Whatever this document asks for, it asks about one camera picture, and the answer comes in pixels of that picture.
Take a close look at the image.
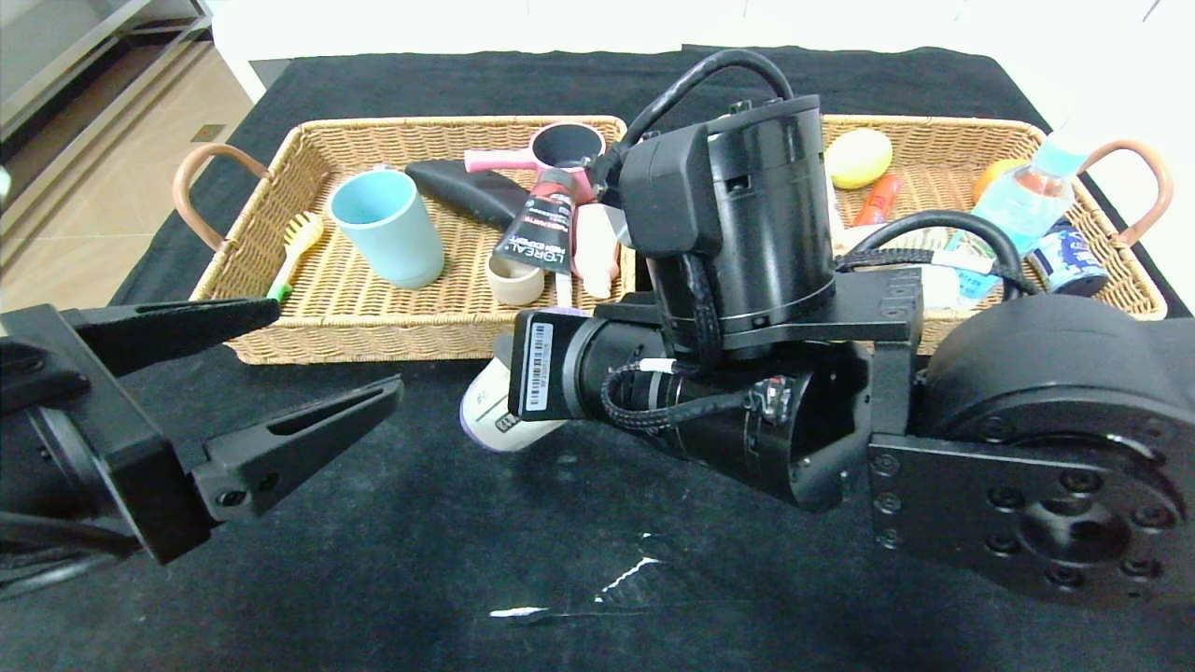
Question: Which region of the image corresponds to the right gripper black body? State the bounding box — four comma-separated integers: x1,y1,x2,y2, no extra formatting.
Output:
507,309,655,422

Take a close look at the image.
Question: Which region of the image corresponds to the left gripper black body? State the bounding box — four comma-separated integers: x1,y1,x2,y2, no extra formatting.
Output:
0,303,219,567

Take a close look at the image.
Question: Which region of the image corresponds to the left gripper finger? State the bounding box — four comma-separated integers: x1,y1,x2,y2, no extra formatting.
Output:
62,297,282,380
190,374,404,527

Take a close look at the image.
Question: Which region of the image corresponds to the purple bag roll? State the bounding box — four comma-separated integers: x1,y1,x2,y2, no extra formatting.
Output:
460,359,570,455

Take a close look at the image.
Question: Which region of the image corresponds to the black L'Oreal tube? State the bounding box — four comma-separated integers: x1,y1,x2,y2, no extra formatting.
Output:
493,168,577,274

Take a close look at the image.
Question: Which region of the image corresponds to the teal mug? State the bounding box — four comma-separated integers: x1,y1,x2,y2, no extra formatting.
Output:
329,170,446,290

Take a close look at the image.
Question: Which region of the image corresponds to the striped bread loaf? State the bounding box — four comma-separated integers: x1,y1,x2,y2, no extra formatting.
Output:
834,224,949,258

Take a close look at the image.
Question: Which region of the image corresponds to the clear water bottle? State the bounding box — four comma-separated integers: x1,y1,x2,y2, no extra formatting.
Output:
943,131,1093,301

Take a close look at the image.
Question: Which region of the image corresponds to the small beige cup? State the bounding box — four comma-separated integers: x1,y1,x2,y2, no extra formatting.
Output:
487,252,547,306

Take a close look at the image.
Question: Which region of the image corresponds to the pink and white bottle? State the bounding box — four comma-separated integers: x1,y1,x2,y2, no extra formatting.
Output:
571,203,622,301

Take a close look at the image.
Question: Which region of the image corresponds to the black curved pouch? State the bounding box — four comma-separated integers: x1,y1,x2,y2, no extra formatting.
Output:
408,160,531,230

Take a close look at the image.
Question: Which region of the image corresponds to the pink toy saucepan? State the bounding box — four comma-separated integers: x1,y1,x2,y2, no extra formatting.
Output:
464,121,608,205

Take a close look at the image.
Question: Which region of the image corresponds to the clear plastic film piece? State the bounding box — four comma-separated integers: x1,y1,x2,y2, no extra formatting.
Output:
489,534,715,621

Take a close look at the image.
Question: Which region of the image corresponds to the grey metal shelf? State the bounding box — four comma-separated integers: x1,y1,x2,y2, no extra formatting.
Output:
0,0,214,141

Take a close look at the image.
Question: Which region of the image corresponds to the white low cabinet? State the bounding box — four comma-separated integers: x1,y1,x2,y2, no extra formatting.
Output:
213,0,1159,105

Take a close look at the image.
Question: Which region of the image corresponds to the orange red sausage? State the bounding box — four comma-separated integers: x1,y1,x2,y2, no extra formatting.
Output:
851,173,902,228

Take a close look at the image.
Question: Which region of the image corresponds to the yellow lemon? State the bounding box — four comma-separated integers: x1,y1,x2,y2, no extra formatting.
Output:
823,129,894,191

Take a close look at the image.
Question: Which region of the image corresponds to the blue and white spray can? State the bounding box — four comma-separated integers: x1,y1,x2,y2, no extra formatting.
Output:
920,266,967,311

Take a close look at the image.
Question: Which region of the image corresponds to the orange fruit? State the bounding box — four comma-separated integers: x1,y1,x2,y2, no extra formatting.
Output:
973,157,1028,204

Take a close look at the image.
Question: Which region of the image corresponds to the dark blue jar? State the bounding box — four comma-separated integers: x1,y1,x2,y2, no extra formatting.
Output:
1027,220,1112,298

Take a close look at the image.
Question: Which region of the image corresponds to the wicker basket with brown handles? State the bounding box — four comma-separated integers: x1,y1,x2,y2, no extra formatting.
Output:
820,115,1174,354
173,116,645,365

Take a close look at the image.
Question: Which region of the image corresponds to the yellow brush with green handle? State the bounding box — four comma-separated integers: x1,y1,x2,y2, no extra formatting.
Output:
266,213,327,304

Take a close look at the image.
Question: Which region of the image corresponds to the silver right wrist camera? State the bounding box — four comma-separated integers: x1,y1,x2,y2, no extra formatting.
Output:
602,201,647,250

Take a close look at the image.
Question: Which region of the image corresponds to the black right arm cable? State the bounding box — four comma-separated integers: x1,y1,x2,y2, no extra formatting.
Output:
593,49,796,197

